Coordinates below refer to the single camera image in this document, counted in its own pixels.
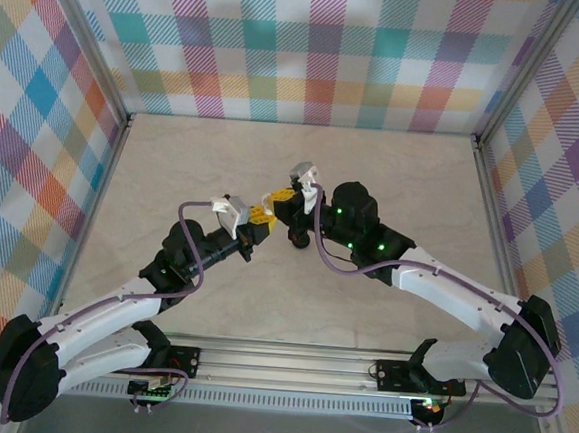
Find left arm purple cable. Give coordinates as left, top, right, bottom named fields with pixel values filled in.
left=0, top=185, right=216, bottom=433

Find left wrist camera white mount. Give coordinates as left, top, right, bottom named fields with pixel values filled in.
left=209, top=193, right=253, bottom=240

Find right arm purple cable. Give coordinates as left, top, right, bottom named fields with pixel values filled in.
left=294, top=180, right=579, bottom=433

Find grey slotted cable duct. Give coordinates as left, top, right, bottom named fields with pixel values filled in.
left=33, top=369, right=417, bottom=423

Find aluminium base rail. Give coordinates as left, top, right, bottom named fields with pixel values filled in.
left=10, top=321, right=568, bottom=415

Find controller board green lights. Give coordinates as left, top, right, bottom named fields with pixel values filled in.
left=126, top=374, right=178, bottom=403

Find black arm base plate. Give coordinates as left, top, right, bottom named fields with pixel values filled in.
left=145, top=343, right=203, bottom=382
left=372, top=357, right=470, bottom=400

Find aluminium frame post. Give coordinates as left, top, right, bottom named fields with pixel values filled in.
left=34, top=0, right=143, bottom=130
left=471, top=0, right=579, bottom=156

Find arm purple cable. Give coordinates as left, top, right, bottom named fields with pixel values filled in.
left=0, top=185, right=216, bottom=433
left=294, top=180, right=579, bottom=433

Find controller board orange part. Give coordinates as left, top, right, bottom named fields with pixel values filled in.
left=409, top=396, right=446, bottom=419

